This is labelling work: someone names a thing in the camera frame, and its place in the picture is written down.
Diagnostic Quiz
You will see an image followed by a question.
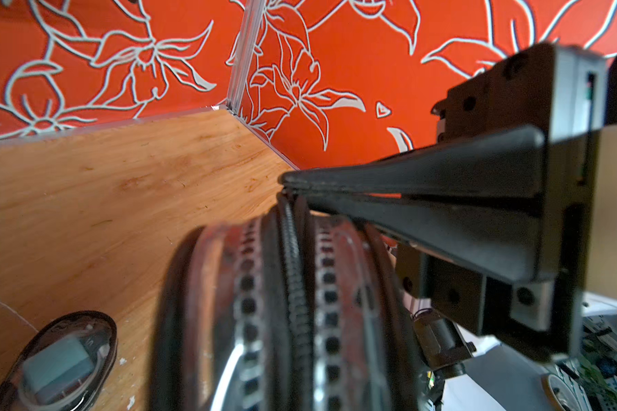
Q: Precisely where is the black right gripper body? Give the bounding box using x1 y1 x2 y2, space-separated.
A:
398 43 606 361

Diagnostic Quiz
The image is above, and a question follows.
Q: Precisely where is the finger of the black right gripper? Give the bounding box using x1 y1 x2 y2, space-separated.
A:
279 125 546 198
306 195 539 284

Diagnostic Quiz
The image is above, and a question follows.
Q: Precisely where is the clear black-rimmed pouch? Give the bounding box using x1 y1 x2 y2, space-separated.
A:
147 195 428 410
0 311 118 411

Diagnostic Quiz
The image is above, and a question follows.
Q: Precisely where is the teal charger front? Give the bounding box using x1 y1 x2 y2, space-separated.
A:
23 337 95 405

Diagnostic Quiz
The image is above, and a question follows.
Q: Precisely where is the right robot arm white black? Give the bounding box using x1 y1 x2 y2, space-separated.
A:
280 44 617 410

